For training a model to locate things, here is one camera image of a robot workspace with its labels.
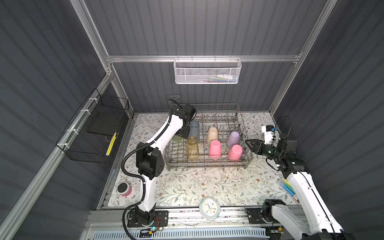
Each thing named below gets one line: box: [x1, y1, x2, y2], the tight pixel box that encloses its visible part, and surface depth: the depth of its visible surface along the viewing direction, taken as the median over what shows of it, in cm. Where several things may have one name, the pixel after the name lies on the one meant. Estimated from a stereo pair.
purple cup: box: [226, 131, 240, 148], surface depth 91 cm
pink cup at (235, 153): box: [228, 144, 243, 162], surface depth 86 cm
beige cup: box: [207, 127, 218, 145], surface depth 95 cm
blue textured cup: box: [188, 121, 200, 141], surface depth 93 cm
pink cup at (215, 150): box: [208, 140, 222, 160], surface depth 88 cm
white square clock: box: [199, 196, 221, 221], surface depth 75 cm
